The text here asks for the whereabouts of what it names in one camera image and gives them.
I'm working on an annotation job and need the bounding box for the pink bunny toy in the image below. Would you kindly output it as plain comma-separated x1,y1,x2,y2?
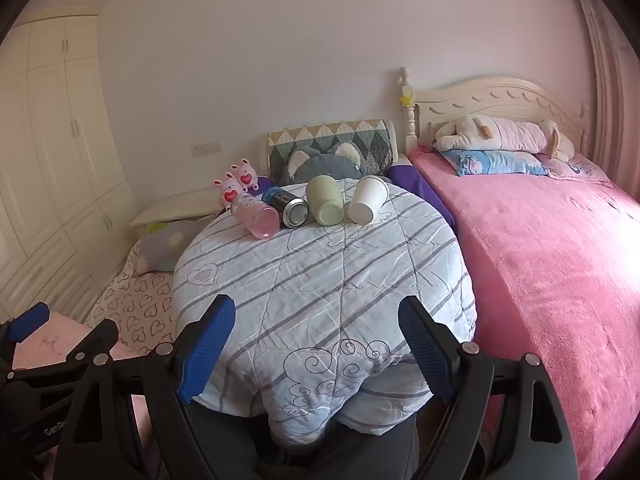
231,158,259,192
211,172,244,209

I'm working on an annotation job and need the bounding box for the striped white quilt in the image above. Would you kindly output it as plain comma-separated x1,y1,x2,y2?
171,177,478,448

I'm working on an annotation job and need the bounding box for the heart printed sheet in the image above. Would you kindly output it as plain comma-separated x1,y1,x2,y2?
85,240,176,356

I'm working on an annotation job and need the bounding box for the light pink cloth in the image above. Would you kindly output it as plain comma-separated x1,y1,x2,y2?
0,310,166,480

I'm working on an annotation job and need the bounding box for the grey plush toy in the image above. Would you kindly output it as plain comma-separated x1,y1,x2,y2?
279,146,362,186

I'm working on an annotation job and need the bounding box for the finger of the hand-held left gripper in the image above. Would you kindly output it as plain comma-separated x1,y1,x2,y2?
0,318,120,387
0,302,51,356

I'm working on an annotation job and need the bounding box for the purple sheet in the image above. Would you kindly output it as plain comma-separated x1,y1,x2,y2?
387,162,456,231

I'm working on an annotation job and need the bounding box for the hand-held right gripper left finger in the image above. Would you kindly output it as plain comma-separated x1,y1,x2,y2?
57,294,261,480

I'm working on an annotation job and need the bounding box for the pink fleece blanket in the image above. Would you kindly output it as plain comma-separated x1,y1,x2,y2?
410,147,640,480

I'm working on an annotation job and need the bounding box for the blue printed pillow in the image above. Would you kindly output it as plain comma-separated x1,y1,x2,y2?
442,149,551,177

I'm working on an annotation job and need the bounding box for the white cup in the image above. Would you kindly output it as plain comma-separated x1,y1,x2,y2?
348,176,390,225

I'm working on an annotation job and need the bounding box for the cream wardrobe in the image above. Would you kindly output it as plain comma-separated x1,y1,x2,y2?
0,7,138,321

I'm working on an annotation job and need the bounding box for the patchwork diamond cushion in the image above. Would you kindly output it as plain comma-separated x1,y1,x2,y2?
266,119,396,181

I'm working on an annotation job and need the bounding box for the dark blue metal cup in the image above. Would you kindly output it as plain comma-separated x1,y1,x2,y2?
262,186,309,229

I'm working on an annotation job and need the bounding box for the cream bed headboard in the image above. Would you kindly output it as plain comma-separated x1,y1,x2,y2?
397,66,591,156

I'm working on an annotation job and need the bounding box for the pale green cup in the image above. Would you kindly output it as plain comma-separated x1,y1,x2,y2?
305,175,346,226

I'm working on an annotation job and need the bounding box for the grey flower pillow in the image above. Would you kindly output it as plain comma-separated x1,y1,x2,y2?
135,220,211,273

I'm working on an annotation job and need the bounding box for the pink pig plush toy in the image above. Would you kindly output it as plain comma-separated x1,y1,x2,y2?
434,115,576,161

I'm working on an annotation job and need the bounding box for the pink printed pillow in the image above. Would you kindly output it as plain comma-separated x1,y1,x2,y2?
545,152,613,188

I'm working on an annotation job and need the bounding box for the cream fluted column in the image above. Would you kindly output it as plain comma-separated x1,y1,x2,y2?
565,0,640,176

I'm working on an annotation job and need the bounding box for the clear pink cup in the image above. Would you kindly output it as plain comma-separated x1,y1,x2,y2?
230,192,280,240

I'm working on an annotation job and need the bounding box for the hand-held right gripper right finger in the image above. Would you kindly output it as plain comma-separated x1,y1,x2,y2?
397,296,579,480

